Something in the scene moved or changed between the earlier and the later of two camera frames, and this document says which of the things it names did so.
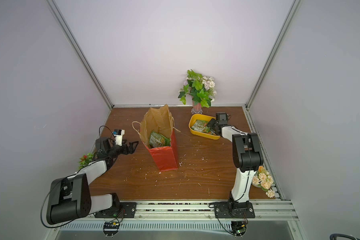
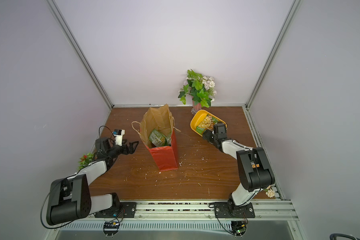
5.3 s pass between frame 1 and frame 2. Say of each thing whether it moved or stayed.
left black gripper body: stayed
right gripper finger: moved
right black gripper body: moved
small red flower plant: stayed
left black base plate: stayed
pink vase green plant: stayed
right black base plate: stayed
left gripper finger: stayed
